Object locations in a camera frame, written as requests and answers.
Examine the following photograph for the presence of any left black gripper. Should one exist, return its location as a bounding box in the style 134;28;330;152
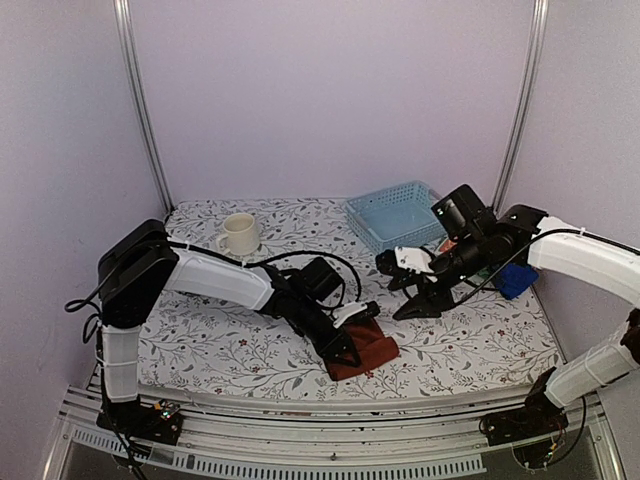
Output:
292;298;360;367

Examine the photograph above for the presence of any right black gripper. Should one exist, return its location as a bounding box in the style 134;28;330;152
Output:
389;230;491;319

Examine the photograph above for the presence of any brown towel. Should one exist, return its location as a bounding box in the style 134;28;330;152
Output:
325;319;399;381

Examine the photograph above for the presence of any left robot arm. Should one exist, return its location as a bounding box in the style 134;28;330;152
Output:
97;219;364;434

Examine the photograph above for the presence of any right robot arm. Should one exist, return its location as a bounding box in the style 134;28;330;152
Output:
376;184;639;436

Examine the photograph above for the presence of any orange patterned towel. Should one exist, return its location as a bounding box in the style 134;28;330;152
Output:
438;239;456;253

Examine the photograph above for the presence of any floral table mat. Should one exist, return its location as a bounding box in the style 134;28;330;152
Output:
138;199;561;402

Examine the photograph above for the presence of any blue towel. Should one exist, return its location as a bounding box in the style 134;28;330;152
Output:
493;264;539;300

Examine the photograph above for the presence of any light blue plastic basket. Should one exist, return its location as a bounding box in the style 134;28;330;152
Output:
344;181;446;254

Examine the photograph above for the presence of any cream ceramic mug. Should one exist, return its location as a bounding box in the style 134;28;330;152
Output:
216;213;260;256

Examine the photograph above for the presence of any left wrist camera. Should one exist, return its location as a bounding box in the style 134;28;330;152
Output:
330;301;380;328

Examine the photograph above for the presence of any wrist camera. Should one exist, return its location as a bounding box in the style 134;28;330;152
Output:
330;301;380;328
375;247;436;280

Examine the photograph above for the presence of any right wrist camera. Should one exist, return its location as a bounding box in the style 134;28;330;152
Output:
375;247;436;280

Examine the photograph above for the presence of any front aluminium rail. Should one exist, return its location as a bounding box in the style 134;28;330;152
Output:
43;382;625;479

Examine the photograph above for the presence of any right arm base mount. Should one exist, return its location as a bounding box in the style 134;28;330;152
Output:
479;386;569;446

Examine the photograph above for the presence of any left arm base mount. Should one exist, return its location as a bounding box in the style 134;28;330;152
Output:
96;398;184;446

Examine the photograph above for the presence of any right aluminium frame post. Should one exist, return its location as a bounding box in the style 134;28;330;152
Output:
491;0;549;212

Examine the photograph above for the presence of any aluminium frame post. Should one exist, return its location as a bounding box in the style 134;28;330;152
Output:
491;0;549;212
113;0;175;214

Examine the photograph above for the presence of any left aluminium frame post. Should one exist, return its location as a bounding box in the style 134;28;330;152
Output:
113;0;175;214

